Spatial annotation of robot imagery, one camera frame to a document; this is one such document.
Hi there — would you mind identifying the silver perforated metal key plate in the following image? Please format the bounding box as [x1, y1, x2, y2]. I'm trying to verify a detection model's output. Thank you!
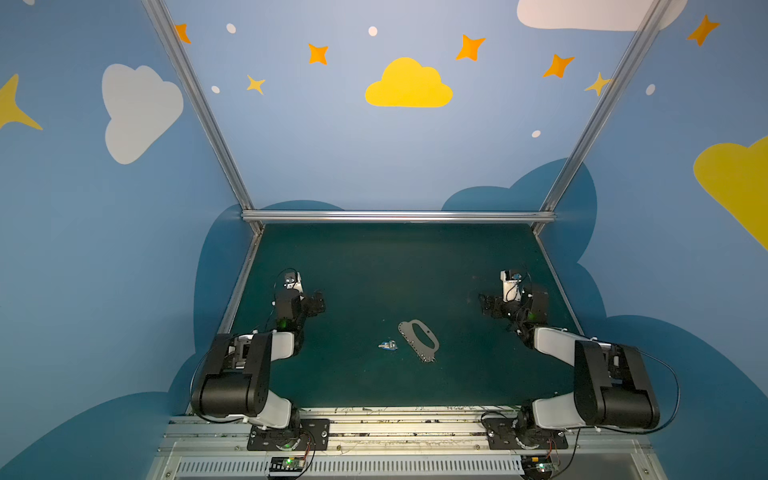
[398, 319, 440, 363]

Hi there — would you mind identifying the blue tag key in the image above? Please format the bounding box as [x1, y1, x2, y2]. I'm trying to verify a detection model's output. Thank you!
[378, 340, 398, 351]

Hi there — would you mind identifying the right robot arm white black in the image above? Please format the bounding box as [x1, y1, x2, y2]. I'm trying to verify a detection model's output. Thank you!
[478, 279, 682, 444]

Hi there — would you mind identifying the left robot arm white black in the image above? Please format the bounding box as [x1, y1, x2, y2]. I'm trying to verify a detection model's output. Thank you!
[190, 288, 326, 433]

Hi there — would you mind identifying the right green circuit board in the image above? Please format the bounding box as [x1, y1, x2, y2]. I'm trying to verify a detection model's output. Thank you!
[520, 456, 555, 480]

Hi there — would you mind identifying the green circuit board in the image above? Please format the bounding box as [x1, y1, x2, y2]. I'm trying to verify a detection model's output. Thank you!
[520, 456, 555, 480]
[268, 456, 307, 477]

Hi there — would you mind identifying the left green circuit board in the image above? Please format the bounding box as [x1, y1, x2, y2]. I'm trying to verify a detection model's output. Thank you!
[268, 456, 307, 477]

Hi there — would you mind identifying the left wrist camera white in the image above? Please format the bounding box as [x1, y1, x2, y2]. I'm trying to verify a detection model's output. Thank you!
[283, 269, 303, 293]

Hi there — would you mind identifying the back horizontal aluminium frame bar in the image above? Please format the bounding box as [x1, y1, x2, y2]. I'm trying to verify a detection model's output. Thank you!
[241, 210, 556, 224]

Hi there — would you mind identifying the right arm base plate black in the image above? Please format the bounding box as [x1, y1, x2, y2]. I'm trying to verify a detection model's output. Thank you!
[480, 416, 569, 450]

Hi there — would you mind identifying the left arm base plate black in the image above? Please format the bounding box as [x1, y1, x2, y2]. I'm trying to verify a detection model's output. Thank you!
[246, 418, 330, 451]

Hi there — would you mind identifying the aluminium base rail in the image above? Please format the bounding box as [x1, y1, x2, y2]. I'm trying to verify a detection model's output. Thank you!
[148, 406, 666, 479]

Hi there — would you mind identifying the white slotted cable duct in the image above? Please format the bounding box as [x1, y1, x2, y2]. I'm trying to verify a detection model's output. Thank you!
[167, 455, 524, 479]

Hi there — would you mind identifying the left diagonal aluminium frame post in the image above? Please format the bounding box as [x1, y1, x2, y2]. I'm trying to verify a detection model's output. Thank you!
[142, 0, 253, 212]

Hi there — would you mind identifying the diagonal aluminium frame post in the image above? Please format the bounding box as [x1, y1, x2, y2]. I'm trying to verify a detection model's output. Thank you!
[142, 0, 253, 212]
[532, 0, 672, 237]

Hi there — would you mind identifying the right diagonal aluminium frame post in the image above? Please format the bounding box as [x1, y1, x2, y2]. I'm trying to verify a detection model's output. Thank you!
[532, 0, 672, 237]

